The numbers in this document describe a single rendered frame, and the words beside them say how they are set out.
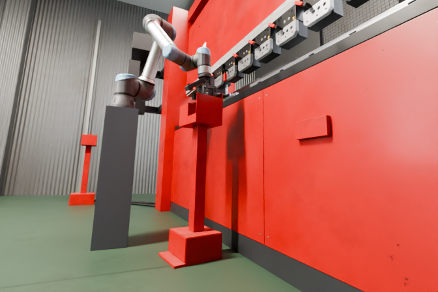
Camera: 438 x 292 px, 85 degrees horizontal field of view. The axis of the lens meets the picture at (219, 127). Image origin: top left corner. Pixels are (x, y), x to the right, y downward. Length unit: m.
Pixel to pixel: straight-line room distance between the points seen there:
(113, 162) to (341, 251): 1.15
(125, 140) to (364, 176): 1.18
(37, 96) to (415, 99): 4.54
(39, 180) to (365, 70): 4.30
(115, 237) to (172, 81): 1.76
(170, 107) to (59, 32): 2.84
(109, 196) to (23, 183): 3.14
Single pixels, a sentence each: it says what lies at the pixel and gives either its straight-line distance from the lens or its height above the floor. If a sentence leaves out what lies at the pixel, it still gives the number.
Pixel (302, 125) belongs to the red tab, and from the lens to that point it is 0.96.
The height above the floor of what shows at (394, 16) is 0.86.
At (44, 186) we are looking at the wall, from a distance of 4.49.
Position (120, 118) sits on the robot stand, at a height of 0.71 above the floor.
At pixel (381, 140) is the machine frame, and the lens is 0.81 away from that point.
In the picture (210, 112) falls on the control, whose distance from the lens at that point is 1.25.
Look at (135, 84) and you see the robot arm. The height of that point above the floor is 0.94.
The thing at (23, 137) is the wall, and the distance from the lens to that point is 4.59.
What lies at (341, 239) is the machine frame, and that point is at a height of 0.22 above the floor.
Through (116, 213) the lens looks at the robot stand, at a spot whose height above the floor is 0.18.
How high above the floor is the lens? 0.43
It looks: 10 degrees up
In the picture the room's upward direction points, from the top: 1 degrees clockwise
